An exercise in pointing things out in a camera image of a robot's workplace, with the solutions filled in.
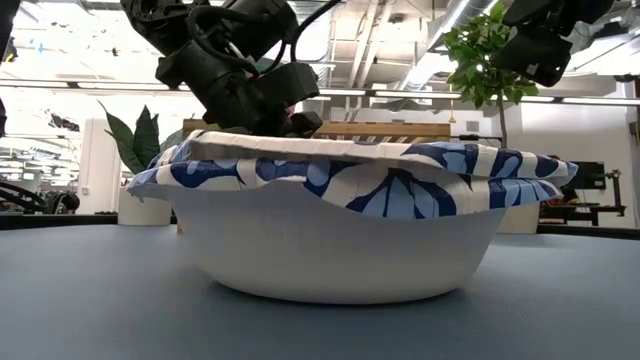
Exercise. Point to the wooden slatted shelf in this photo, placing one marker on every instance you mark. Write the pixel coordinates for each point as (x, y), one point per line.
(380, 129)

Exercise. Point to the black table frame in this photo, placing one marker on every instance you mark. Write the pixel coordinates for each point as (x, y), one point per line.
(50, 221)

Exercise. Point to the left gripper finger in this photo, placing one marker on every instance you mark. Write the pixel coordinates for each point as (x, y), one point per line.
(307, 124)

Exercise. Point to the blue floral paper bowl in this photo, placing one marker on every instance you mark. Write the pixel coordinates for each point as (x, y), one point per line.
(300, 146)
(325, 250)

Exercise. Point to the potted snake plant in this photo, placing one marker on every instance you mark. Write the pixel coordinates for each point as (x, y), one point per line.
(142, 140)

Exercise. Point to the black background machine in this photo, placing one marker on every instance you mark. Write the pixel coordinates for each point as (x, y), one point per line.
(55, 202)

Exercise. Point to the black monitor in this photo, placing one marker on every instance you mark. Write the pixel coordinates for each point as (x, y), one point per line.
(592, 176)

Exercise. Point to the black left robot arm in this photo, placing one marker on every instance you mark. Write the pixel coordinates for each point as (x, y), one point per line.
(150, 20)

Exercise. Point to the potted leafy green tree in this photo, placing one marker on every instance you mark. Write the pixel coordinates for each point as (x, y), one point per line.
(480, 55)

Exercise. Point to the black desk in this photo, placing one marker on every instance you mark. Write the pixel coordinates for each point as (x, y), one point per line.
(580, 212)

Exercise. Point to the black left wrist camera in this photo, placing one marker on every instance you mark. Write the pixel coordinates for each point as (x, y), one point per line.
(292, 82)

